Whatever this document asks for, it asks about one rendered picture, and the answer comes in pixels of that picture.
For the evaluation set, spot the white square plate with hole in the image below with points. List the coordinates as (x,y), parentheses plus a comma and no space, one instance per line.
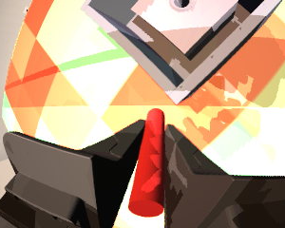
(188,24)

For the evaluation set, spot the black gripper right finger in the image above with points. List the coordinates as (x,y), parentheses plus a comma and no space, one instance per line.
(197,190)

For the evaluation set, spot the grey open box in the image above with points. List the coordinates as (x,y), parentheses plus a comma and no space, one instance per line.
(178,77)

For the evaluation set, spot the red peg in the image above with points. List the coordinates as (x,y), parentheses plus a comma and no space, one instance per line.
(147,193)

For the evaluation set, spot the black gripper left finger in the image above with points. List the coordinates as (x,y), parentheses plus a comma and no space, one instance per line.
(98,173)

